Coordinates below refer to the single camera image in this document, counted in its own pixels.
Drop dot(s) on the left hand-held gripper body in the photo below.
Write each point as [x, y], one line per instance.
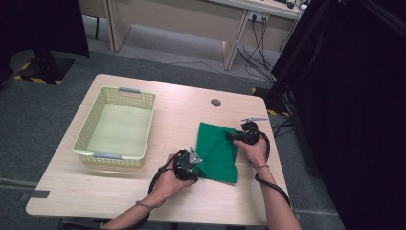
[183, 166]

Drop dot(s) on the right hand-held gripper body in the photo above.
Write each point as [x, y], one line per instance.
[250, 135]

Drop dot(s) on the green dinosaur print t-shirt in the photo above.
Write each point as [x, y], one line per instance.
[217, 153]

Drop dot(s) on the pale green plastic basket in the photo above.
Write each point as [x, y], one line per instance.
[121, 127]

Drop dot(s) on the person's right hand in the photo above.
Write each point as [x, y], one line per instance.
[257, 155]

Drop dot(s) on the person's left hand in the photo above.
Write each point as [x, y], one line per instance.
[167, 187]

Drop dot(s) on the thin grey wrist band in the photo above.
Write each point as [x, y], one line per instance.
[260, 166]
[145, 206]

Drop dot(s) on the yellow black hazard tape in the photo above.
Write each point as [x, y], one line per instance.
[277, 113]
[38, 80]

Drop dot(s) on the grey round table grommet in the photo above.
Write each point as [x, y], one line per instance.
[216, 102]

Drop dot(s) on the white power socket strip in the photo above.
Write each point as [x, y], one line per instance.
[258, 16]

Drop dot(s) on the beige wooden desk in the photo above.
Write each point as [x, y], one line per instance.
[191, 16]

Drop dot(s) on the grey floor tape piece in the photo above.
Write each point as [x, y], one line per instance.
[38, 194]

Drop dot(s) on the black stand base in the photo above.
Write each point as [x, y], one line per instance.
[48, 68]

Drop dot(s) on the black curtain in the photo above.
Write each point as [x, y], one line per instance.
[38, 22]

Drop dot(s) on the black curtained frame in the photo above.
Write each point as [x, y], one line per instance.
[351, 127]

